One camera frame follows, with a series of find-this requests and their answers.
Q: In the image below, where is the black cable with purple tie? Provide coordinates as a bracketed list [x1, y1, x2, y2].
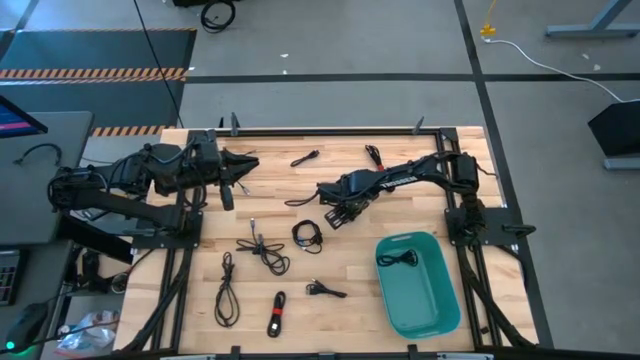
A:
[235, 217, 292, 277]

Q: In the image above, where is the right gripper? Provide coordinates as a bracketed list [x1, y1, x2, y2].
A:
[318, 169, 387, 232]

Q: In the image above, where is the computer monitor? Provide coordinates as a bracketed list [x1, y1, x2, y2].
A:
[0, 94, 50, 140]

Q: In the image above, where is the clear plastic bag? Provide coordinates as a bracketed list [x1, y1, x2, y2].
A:
[53, 308, 122, 359]

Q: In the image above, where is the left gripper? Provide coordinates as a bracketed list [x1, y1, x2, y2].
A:
[192, 129, 261, 212]

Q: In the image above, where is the hanging black cable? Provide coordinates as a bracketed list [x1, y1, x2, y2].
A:
[132, 0, 185, 129]

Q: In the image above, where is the short black USB cable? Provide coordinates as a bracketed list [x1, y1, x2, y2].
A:
[289, 149, 321, 168]

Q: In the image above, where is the black computer mouse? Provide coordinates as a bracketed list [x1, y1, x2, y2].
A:
[3, 301, 50, 354]

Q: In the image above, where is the black desk support bar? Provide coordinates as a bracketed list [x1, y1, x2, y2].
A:
[57, 213, 135, 266]

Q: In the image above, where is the short curved black cable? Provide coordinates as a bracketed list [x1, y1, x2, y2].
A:
[13, 142, 63, 168]

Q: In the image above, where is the thin black USB cable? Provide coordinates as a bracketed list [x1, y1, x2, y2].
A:
[375, 248, 420, 269]
[283, 191, 321, 208]

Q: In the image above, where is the black box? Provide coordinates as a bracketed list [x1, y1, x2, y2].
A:
[587, 98, 640, 158]

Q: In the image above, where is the keyboard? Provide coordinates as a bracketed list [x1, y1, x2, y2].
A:
[0, 248, 25, 307]

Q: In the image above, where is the black hazard-striped floor mat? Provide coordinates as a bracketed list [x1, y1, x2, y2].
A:
[0, 27, 198, 138]

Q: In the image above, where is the white floor cable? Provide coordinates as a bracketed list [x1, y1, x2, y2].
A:
[482, 36, 625, 104]

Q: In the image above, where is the teal plastic bin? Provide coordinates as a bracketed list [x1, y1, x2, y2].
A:
[374, 230, 462, 341]

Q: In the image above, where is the black cable with red tie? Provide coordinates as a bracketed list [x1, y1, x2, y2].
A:
[266, 290, 288, 339]
[364, 144, 386, 172]

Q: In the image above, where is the yellow hanging cable with plug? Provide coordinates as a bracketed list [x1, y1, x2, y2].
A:
[479, 0, 500, 39]

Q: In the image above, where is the coiled black floor cable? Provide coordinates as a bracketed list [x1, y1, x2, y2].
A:
[200, 0, 237, 35]

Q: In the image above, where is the long thin black cable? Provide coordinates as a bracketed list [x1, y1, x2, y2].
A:
[214, 251, 241, 330]

